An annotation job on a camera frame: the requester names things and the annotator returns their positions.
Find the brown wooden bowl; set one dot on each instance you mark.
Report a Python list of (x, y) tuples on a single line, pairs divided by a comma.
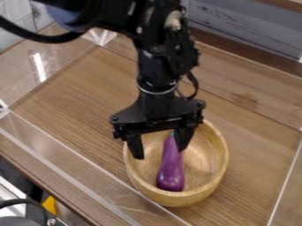
[(204, 162)]

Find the purple toy eggplant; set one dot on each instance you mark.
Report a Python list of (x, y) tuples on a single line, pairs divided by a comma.
[(169, 176)]

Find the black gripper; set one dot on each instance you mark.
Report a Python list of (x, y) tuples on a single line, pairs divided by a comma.
[(155, 113)]

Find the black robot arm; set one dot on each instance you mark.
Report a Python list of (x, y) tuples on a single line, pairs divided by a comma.
[(155, 25)]

